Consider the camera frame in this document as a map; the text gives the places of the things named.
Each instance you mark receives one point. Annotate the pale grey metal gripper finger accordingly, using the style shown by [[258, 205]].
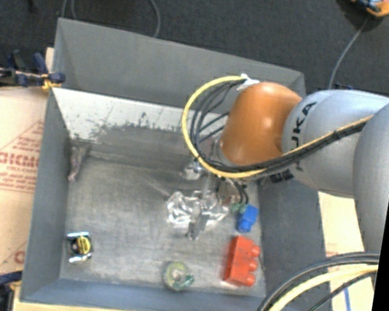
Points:
[[191, 230], [202, 226]]

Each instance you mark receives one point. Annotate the clear crumpled plastic packet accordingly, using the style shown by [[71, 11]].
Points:
[[180, 209]]

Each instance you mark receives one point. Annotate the blue toy block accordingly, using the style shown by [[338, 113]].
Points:
[[246, 219]]

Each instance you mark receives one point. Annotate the red toy block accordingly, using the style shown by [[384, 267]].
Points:
[[240, 262]]

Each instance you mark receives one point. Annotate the grey metal bin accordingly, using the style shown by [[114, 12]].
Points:
[[121, 220]]

